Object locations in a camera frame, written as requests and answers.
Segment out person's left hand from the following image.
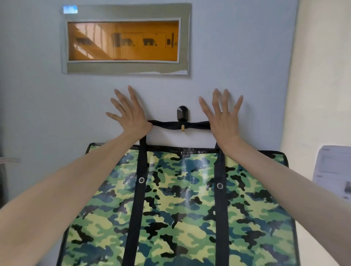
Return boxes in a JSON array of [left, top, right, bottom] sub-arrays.
[[106, 85, 153, 139]]

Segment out person's right hand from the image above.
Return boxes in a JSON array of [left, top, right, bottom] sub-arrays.
[[198, 88, 244, 149]]

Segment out camouflage tote bag black straps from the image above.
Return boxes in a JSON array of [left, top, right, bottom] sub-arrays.
[[56, 119, 301, 266]]

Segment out person's left forearm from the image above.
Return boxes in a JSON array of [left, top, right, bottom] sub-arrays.
[[0, 133, 147, 266]]

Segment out person's right forearm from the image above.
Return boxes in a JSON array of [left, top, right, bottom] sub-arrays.
[[218, 138, 351, 266]]

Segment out grey panel box orange window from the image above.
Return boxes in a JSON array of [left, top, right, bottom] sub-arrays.
[[60, 3, 192, 76]]

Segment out white printed paper sheet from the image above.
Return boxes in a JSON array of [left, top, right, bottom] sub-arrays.
[[312, 145, 351, 203]]

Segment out black wall hook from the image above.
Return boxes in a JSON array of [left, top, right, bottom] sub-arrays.
[[177, 106, 189, 132]]

